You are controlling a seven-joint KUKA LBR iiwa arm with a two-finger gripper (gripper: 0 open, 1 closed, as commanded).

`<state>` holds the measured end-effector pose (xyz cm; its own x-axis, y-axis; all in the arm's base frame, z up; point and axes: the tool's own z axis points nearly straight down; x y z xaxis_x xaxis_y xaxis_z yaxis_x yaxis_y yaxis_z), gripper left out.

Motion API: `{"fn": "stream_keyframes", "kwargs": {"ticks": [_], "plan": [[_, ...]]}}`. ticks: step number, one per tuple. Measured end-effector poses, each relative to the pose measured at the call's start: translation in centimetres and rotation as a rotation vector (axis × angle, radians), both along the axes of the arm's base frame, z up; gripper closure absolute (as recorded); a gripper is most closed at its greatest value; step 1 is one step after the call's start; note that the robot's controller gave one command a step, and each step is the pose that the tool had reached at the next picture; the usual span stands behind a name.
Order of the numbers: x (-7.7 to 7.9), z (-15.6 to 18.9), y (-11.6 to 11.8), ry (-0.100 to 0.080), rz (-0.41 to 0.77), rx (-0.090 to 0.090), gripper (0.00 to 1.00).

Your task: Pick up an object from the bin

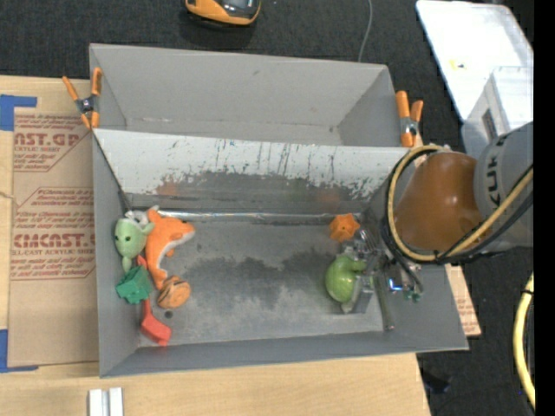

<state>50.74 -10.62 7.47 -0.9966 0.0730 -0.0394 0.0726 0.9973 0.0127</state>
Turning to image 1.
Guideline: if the light green plush toy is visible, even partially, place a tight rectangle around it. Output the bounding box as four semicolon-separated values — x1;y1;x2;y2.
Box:
114;209;155;273

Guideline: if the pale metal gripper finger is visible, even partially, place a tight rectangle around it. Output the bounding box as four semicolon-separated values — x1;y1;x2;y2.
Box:
344;241;369;264
343;274;375;315

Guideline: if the orange star-shaped toy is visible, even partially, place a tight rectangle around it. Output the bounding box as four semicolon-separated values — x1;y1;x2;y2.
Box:
328;213;362;244

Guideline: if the brown cardboard board, red print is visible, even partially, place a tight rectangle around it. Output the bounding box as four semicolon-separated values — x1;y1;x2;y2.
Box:
0;75;483;374

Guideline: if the orange plush dolphin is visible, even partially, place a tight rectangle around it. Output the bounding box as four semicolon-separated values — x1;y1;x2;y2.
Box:
144;205;197;292

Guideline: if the green toy apple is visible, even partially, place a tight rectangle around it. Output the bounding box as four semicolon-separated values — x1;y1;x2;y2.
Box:
324;253;369;302

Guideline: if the dark green toy block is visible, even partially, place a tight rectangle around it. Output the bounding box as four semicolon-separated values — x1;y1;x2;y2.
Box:
114;265;153;306

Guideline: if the grey metal bin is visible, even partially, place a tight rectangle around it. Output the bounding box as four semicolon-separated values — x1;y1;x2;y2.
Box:
88;43;471;379

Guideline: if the orange round toy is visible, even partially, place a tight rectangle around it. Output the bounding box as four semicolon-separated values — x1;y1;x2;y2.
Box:
156;275;193;310

